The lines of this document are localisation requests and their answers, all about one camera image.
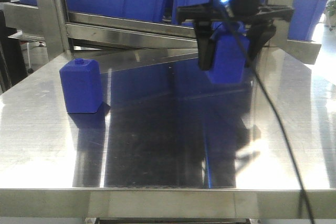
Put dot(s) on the stainless steel shelf rack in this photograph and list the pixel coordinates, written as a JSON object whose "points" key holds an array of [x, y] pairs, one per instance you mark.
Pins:
{"points": [[57, 28]]}

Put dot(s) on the blue plastic bin right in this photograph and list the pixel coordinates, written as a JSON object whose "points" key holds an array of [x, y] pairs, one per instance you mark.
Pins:
{"points": [[306, 15]]}

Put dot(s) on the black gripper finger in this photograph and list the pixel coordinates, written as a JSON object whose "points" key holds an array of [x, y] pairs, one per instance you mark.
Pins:
{"points": [[258, 35], [206, 45]]}

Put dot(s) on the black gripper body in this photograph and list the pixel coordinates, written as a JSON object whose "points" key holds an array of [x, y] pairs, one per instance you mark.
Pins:
{"points": [[220, 10]]}

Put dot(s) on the blue block part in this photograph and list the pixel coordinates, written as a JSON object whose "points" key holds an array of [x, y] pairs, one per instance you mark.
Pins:
{"points": [[228, 59], [81, 86]]}

